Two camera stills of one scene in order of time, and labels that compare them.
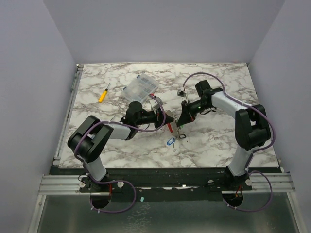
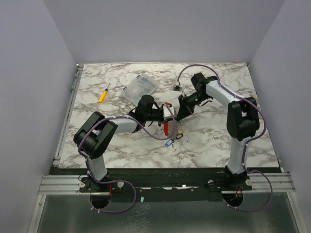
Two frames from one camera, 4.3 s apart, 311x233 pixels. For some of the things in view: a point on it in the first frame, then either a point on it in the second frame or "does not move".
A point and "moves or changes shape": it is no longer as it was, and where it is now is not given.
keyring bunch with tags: (174, 128) moves or changes shape
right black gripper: (185, 111) -> (182, 107)
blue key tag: (170, 141) does not move
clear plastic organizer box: (138, 90) does not move
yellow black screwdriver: (104, 94) does not move
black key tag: (182, 136) moves or changes shape
